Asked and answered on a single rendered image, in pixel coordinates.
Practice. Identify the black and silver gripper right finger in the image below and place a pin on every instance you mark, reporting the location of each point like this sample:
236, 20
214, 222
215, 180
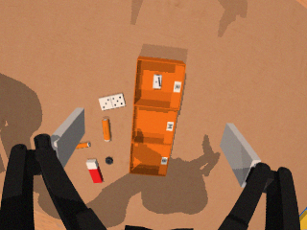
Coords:
281, 204

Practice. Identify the orange three-compartment bin rack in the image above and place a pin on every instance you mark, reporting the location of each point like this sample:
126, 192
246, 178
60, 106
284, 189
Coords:
150, 114

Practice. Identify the white domino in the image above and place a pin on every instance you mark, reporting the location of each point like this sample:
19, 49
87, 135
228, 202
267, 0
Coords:
112, 101

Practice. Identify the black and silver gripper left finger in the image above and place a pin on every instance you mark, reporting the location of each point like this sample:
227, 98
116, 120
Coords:
48, 159

